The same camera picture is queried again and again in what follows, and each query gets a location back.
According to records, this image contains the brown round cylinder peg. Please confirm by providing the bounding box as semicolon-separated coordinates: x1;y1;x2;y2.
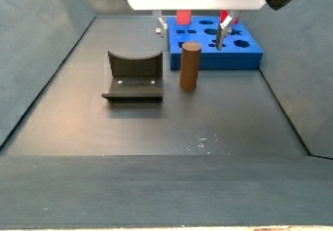
180;42;201;91

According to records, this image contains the blue shape sorting board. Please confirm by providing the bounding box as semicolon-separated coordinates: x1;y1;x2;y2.
167;16;263;70

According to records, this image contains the red peg left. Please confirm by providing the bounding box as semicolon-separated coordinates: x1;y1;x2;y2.
177;10;192;25

